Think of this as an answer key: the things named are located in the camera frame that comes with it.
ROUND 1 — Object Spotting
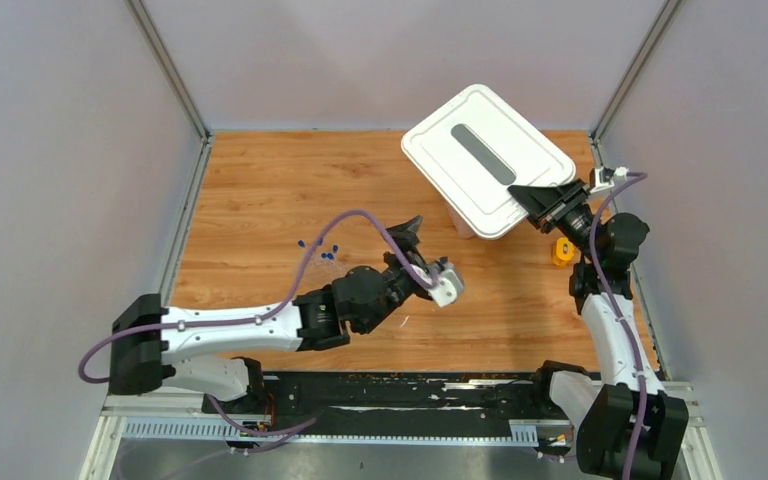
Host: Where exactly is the white plastic lid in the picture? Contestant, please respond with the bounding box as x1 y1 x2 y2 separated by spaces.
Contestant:
401 84 577 240

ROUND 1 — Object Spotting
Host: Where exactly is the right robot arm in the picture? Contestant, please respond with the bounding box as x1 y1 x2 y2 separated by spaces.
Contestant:
507 180 689 479

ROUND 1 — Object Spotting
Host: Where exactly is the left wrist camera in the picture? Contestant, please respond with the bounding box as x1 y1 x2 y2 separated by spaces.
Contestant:
428 259 465 308

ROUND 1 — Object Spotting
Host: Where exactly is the pink plastic bin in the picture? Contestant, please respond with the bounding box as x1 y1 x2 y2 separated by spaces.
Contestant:
447 204 479 239

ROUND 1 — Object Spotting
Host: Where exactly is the clear test tube rack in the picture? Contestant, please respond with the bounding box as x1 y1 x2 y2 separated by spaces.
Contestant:
303 253 350 288

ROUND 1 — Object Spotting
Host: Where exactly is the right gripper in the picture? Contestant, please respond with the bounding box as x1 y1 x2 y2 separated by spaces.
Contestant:
506 178 600 261

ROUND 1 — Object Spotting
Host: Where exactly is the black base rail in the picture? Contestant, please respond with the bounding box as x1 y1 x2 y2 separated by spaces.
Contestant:
219 371 568 438

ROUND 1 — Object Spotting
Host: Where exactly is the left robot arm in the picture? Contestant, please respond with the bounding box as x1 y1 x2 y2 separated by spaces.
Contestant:
78 209 456 413

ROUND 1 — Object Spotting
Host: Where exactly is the yellow plastic block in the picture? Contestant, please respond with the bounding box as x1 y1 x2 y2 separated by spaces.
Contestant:
551 237 577 267

